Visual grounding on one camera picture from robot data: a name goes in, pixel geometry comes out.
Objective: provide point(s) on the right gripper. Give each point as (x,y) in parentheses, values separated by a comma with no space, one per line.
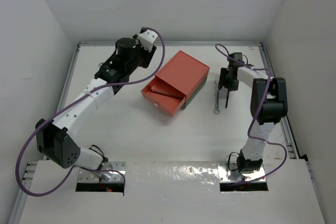
(223,82)

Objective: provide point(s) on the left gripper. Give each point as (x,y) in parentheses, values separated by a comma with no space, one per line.
(146,53)

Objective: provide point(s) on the green drawer box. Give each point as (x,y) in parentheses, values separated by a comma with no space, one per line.
(188,101)

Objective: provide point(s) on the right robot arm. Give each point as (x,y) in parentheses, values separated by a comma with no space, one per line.
(268,105)

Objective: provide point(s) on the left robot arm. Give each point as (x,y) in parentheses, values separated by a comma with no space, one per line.
(55,139)

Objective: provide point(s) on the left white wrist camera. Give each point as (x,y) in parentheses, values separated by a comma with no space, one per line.
(147,39)

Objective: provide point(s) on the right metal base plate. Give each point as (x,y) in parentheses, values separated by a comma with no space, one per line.
(228,176)

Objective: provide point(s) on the metal base plate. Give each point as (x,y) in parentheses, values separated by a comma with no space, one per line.
(228,176)
(113,172)

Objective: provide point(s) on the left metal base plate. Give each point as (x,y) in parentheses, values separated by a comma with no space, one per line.
(113,172)

